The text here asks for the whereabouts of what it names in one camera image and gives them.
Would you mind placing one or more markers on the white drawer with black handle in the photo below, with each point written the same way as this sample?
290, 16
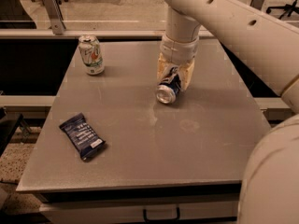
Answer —
197, 209

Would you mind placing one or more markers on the white green soda can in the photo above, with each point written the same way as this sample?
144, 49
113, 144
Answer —
91, 55

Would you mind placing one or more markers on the dark blue snack packet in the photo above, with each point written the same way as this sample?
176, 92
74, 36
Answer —
82, 135

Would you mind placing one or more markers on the metal railing post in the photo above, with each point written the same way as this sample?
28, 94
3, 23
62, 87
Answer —
257, 4
55, 16

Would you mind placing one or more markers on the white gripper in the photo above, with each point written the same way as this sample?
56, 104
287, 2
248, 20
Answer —
177, 50

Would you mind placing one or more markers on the black office chair right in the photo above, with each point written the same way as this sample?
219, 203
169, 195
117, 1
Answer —
287, 9

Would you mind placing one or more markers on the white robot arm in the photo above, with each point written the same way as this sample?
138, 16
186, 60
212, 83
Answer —
269, 48

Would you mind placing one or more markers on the left metal railing post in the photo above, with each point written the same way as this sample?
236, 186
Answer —
55, 16

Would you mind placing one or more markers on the right metal railing post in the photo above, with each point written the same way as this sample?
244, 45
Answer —
257, 4

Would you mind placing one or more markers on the blue pepsi can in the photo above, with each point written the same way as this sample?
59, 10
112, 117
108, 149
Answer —
169, 87

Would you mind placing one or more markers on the black side table edge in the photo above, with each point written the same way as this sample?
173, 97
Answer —
8, 125

